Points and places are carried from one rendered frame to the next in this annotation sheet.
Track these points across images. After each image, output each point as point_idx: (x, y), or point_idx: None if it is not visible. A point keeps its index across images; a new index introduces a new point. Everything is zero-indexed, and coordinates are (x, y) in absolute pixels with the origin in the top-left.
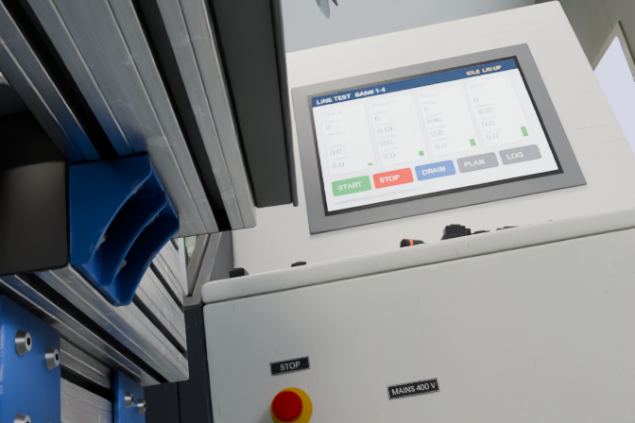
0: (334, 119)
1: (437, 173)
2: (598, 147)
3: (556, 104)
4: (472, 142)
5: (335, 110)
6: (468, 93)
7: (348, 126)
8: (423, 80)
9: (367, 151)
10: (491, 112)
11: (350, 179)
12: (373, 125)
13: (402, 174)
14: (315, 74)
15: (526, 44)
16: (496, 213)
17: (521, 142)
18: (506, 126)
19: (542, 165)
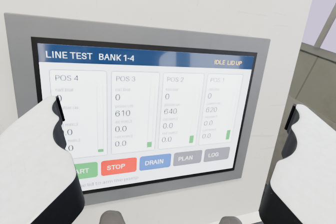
0: (68, 87)
1: (156, 164)
2: (259, 152)
3: (256, 111)
4: (191, 139)
5: (71, 75)
6: (206, 86)
7: (83, 100)
8: (175, 58)
9: (100, 136)
10: (215, 112)
11: (77, 165)
12: (112, 105)
13: (127, 163)
14: None
15: (269, 42)
16: (184, 196)
17: (222, 143)
18: (219, 127)
19: (225, 164)
